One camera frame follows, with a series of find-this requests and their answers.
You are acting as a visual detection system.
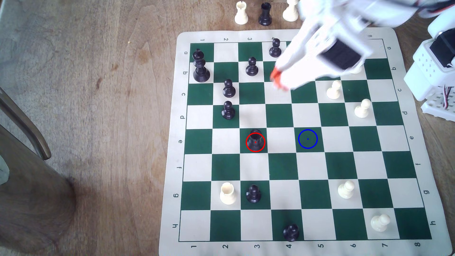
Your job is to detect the dark wooden chair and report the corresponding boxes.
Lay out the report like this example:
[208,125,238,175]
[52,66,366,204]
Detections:
[0,87,77,254]

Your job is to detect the green white chessboard mat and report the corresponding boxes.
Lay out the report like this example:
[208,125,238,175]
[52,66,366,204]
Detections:
[158,28,453,256]

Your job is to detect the black chess pawn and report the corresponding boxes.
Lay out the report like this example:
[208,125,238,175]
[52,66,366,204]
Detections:
[223,79,237,98]
[245,57,259,77]
[246,184,262,204]
[269,38,282,58]
[283,224,300,242]
[221,101,236,120]

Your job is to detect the black chess rook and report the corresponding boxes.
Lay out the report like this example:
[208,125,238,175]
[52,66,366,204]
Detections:
[248,129,265,151]
[258,2,273,26]

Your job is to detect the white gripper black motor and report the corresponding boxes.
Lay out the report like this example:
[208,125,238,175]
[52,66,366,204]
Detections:
[271,16,373,91]

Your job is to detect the white chess rook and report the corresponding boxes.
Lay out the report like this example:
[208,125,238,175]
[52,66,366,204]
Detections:
[220,182,237,205]
[235,1,249,25]

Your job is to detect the tall white chess piece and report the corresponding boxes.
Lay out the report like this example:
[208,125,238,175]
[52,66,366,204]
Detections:
[282,0,300,23]

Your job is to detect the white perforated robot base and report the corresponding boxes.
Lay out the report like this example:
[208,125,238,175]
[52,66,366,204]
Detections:
[420,85,455,122]

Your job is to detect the black chess king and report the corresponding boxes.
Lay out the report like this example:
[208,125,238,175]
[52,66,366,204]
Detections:
[192,49,211,83]

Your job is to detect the red black white servo wire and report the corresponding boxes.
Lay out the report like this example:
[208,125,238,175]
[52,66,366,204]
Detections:
[442,85,455,109]

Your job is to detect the white chess pawn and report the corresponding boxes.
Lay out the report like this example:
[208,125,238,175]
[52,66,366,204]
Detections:
[326,80,342,100]
[337,180,355,200]
[370,214,391,233]
[354,98,372,119]

